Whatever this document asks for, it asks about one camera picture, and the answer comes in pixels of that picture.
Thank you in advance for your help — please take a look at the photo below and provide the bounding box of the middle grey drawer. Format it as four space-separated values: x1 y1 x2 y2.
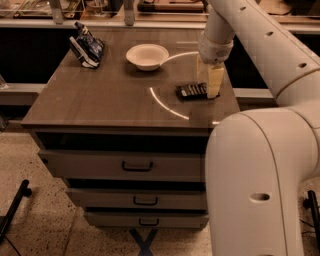
66 188 207 210

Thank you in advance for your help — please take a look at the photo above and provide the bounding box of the black stand leg right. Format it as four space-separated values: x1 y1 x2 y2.
303 190 320 252

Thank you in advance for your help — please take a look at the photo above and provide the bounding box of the bottom grey drawer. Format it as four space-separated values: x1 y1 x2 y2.
84 212 208 229

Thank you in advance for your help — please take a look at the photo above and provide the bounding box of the black rxbar chocolate bar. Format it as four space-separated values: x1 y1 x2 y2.
176 83 209 100

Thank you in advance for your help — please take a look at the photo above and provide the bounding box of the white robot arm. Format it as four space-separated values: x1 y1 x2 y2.
199 0 320 256

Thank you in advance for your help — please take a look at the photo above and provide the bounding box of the blue chip bag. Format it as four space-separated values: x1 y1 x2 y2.
69 22 105 69

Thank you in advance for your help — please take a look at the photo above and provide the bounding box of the white paper bowl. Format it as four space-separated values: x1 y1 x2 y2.
126 44 169 71

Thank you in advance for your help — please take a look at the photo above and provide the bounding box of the black stand leg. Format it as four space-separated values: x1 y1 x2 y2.
0 179 32 243
303 190 320 252

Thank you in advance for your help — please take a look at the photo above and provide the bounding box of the grey drawer cabinet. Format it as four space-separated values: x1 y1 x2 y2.
22 29 239 214

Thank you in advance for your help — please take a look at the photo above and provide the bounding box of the grey drawer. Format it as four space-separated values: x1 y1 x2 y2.
84 212 208 229
39 150 204 182
66 188 207 210

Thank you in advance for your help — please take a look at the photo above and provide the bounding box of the black stand leg left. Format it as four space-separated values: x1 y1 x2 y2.
0 179 32 243

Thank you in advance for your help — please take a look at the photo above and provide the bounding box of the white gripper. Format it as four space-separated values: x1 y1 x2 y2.
197 32 233 99

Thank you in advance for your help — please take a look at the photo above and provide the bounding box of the blue tape cross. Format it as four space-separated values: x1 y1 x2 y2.
129 229 158 256

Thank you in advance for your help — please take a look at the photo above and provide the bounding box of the top grey drawer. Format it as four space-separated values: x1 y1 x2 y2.
39 150 204 182

